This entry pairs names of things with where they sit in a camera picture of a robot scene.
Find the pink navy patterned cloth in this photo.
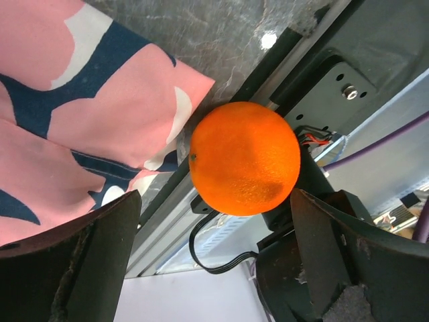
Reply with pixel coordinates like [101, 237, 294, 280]
[1, 1, 214, 245]

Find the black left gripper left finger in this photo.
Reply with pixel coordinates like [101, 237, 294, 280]
[1, 191, 141, 321]

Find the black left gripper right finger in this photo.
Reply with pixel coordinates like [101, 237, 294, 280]
[290, 189, 428, 321]

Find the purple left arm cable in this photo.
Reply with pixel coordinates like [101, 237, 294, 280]
[323, 110, 429, 242]

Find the fake orange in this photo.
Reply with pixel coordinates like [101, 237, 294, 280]
[188, 102, 301, 216]

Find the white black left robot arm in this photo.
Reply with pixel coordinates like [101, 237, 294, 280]
[1, 149, 428, 321]

